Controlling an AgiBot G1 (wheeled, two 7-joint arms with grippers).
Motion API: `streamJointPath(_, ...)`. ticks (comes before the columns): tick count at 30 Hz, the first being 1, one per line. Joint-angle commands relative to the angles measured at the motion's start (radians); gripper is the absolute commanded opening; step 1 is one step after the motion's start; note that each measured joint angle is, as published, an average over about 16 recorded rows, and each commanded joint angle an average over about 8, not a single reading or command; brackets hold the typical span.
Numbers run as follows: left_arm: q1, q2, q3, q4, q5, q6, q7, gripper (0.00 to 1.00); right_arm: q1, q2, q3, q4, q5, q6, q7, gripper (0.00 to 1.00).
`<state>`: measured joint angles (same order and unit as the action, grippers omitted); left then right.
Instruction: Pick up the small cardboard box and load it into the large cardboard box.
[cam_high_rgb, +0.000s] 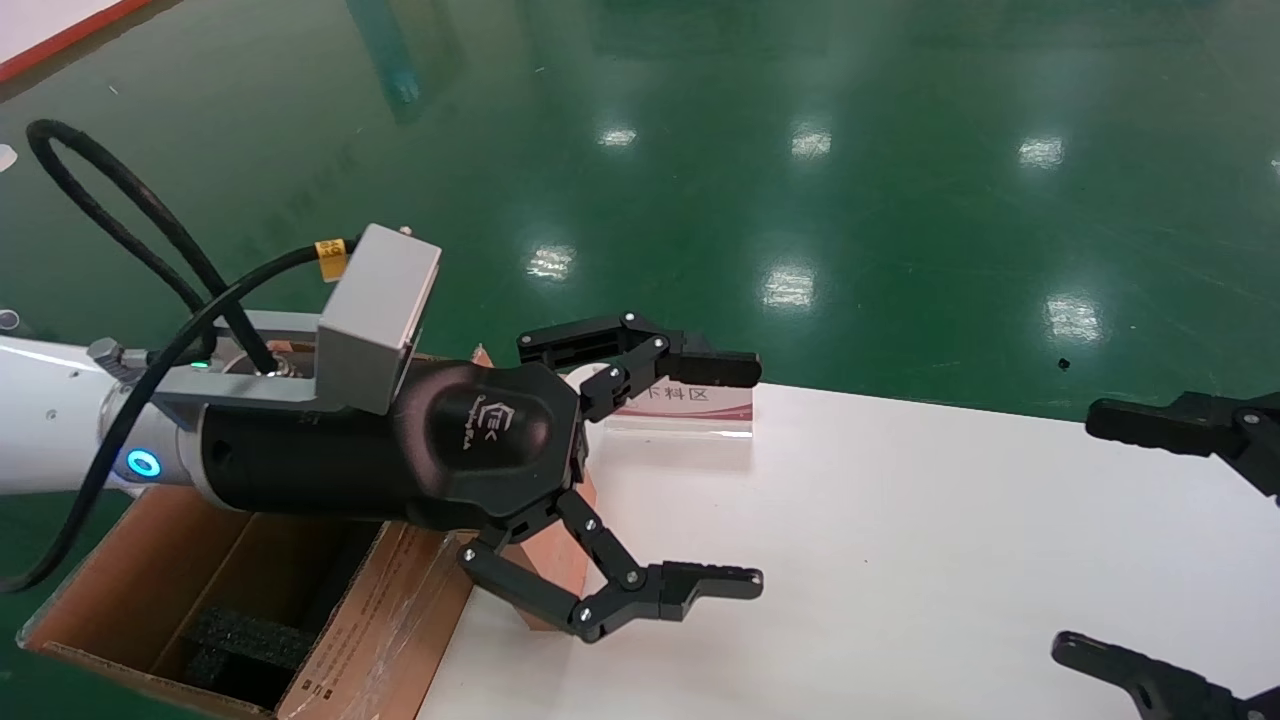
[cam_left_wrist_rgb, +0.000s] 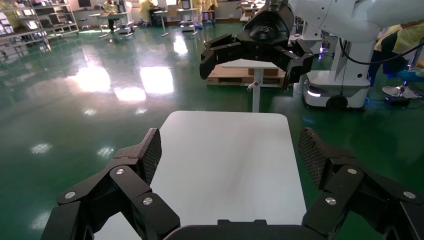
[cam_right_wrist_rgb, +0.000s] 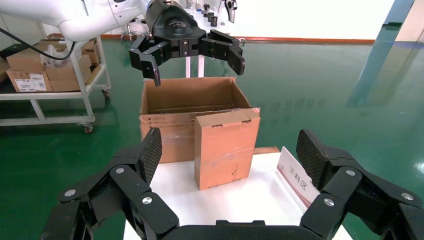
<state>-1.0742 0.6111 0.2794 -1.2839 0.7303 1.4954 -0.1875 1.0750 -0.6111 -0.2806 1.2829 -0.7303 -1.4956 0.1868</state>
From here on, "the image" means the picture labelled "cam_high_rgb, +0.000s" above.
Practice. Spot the grey camera mounting bracket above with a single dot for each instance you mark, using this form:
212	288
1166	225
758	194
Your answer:
260	385

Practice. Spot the acrylic sign with red print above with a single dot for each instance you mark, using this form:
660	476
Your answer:
700	402

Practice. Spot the black foam block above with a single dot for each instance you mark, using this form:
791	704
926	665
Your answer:
245	645

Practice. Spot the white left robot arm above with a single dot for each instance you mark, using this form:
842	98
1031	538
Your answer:
50	420

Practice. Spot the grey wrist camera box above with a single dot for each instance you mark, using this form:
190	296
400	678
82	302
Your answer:
375	310

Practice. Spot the large open cardboard box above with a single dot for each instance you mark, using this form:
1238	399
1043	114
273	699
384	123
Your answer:
390	620

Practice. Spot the small cardboard box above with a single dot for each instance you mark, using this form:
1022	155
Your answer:
545	575

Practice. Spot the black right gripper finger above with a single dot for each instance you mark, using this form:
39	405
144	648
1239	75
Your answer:
1150	425
1160	685

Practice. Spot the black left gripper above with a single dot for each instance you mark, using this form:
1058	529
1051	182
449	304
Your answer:
330	460

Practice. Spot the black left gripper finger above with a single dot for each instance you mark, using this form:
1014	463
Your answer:
650	590
640	355

